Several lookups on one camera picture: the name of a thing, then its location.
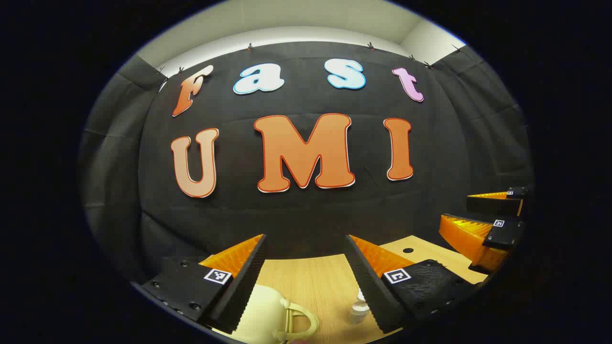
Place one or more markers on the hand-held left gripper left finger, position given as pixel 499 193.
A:
pixel 244 282

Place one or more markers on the white pump bottle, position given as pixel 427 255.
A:
pixel 358 310

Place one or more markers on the pale yellow suitcase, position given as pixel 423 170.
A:
pixel 260 313

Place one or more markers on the black backdrop cloth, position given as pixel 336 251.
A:
pixel 296 215

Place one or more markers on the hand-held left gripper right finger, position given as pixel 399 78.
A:
pixel 368 282

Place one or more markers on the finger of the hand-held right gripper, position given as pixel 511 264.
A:
pixel 471 236
pixel 492 206

